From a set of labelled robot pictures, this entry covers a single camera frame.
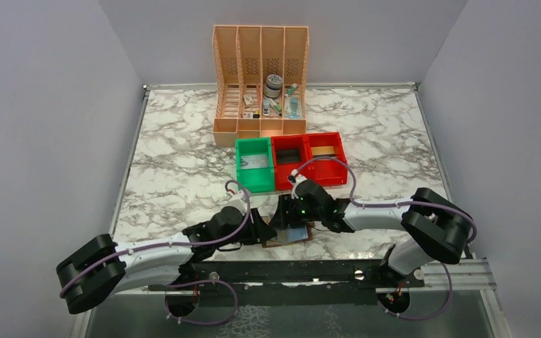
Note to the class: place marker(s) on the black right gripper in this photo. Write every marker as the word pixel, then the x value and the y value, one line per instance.
pixel 282 218

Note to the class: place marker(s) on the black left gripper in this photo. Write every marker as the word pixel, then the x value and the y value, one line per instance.
pixel 258 230

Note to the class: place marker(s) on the brown leather card holder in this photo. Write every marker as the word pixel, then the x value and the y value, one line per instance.
pixel 271 243

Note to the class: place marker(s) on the red plastic bin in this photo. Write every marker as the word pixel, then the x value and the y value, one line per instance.
pixel 282 172
pixel 327 172

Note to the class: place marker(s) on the green plastic bin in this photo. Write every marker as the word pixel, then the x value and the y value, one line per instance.
pixel 260 180

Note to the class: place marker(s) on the gold VIP card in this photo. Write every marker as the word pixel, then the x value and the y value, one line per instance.
pixel 319 151

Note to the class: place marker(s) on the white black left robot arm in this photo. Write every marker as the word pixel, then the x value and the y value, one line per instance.
pixel 103 267

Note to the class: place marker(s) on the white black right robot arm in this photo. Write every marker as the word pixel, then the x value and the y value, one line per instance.
pixel 438 230

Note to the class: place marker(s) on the black card in red bin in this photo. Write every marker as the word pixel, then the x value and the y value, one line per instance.
pixel 288 156

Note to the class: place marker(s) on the silver card in green bin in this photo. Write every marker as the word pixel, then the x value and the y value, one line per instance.
pixel 255 161

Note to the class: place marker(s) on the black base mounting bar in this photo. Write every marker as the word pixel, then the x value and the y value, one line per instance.
pixel 215 292

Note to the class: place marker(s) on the small grey white bottle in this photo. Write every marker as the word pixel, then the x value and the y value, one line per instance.
pixel 266 109

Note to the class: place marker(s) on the small red black item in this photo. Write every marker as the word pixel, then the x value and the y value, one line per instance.
pixel 250 115

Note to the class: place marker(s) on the teal packaged item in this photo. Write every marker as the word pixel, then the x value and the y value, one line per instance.
pixel 293 108

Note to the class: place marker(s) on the green white marker pen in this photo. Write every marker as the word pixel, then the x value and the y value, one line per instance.
pixel 275 106

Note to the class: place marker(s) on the small white box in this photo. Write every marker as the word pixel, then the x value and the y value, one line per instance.
pixel 248 100

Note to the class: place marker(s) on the grey round tin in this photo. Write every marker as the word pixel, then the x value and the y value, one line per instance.
pixel 273 86

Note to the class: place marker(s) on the small teal tube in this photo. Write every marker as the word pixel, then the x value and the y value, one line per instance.
pixel 291 90

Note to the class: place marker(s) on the orange plastic desk organizer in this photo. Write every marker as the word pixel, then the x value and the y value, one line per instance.
pixel 244 55

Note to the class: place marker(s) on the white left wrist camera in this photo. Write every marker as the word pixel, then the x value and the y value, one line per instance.
pixel 239 200

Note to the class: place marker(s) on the aluminium frame rail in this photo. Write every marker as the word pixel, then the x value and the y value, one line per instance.
pixel 469 274

